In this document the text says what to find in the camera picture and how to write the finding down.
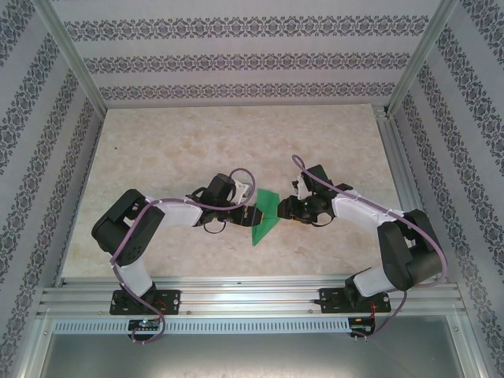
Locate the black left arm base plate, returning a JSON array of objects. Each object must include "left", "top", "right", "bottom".
[{"left": 111, "top": 289, "right": 183, "bottom": 317}]

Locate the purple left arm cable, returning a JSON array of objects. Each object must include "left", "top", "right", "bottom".
[{"left": 109, "top": 168, "right": 258, "bottom": 347}]

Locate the aluminium frame post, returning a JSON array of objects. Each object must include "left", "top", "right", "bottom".
[
  {"left": 387, "top": 0, "right": 461, "bottom": 118},
  {"left": 33, "top": 0, "right": 108, "bottom": 114}
]

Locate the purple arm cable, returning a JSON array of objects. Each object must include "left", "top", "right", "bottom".
[
  {"left": 109, "top": 168, "right": 258, "bottom": 347},
  {"left": 291, "top": 154, "right": 449, "bottom": 340}
]

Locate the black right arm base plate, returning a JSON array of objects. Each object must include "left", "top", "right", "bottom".
[{"left": 319, "top": 287, "right": 391, "bottom": 315}]

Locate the grey metal sheet panel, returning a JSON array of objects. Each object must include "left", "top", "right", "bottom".
[{"left": 39, "top": 332, "right": 481, "bottom": 378}]

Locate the slotted grey cable duct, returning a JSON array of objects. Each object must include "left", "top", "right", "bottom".
[{"left": 52, "top": 317, "right": 352, "bottom": 334}]

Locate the green paper sheet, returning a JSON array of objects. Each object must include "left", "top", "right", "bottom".
[{"left": 250, "top": 188, "right": 282, "bottom": 247}]

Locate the aluminium mounting rail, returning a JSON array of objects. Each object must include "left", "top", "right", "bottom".
[{"left": 37, "top": 275, "right": 469, "bottom": 317}]

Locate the aluminium side rail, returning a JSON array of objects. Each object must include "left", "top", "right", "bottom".
[{"left": 373, "top": 105, "right": 448, "bottom": 284}]

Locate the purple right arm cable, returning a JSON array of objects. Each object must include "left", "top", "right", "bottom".
[{"left": 291, "top": 154, "right": 449, "bottom": 340}]

